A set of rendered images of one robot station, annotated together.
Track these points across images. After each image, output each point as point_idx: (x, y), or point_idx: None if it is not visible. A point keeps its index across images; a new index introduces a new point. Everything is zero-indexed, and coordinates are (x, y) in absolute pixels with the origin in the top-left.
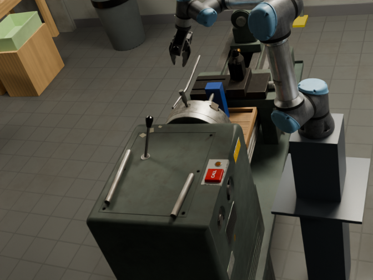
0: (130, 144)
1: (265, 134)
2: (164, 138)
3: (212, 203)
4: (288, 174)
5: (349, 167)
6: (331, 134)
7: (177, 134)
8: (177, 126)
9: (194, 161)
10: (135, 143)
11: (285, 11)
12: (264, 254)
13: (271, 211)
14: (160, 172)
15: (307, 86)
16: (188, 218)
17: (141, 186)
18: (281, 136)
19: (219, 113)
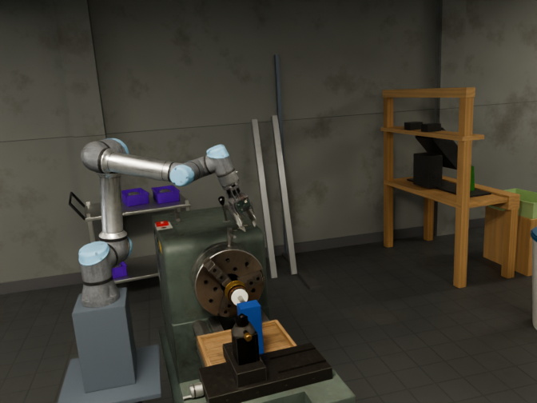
0: (248, 221)
1: None
2: (222, 227)
3: (155, 219)
4: (152, 373)
5: (80, 397)
6: None
7: (213, 230)
8: (218, 233)
9: (184, 225)
10: (245, 222)
11: None
12: (170, 370)
13: (157, 344)
14: (205, 219)
15: (97, 244)
16: (166, 214)
17: (211, 214)
18: None
19: (200, 265)
